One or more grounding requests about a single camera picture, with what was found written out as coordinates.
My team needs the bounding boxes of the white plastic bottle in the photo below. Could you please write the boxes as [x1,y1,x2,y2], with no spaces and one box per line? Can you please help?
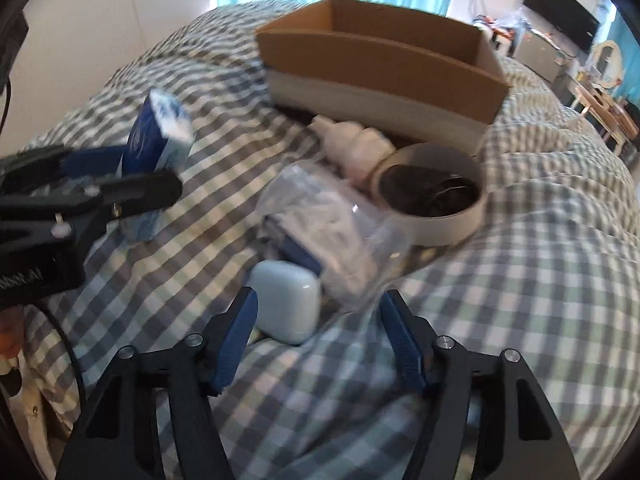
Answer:
[311,114,399,191]

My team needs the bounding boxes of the black television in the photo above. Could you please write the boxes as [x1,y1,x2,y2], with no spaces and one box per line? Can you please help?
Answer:
[523,0,601,54]

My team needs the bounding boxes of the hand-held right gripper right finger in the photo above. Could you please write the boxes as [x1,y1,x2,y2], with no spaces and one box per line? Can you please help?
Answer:
[379,289,582,480]

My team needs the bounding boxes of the checkered blanket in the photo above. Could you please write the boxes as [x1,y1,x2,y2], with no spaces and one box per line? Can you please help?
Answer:
[20,0,640,480]

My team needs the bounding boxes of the black cable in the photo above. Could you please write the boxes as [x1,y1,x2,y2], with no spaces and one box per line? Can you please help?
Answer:
[0,78,13,136]

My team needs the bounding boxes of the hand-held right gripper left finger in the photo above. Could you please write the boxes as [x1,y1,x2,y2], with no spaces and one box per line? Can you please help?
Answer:
[56,286,259,480]

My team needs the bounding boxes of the white vanity mirror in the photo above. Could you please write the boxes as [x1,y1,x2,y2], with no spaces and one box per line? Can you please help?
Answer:
[590,40,626,97]

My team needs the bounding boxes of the clear plastic bag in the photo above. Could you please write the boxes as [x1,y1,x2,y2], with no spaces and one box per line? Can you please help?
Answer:
[254,162,414,314]

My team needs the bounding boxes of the grey cabinet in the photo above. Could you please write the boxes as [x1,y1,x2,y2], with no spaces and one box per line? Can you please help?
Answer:
[513,30,567,84]

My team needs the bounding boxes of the brown cardboard box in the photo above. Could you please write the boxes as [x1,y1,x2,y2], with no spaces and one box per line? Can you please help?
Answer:
[254,0,513,157]

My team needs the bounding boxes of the pale blue earbuds case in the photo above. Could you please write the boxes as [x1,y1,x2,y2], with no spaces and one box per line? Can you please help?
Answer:
[247,260,323,347]

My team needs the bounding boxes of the round white tin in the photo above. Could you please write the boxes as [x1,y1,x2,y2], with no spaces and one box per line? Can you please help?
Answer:
[370,142,490,248]

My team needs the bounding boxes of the wooden chair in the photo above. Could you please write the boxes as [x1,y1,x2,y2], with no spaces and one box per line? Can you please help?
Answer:
[573,83,632,156]

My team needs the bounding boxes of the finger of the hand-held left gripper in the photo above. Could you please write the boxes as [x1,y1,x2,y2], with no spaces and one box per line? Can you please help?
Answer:
[0,145,132,199]
[50,169,184,241]

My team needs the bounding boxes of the blue and white carton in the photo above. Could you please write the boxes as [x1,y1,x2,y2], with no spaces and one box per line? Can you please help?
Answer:
[118,87,196,244]

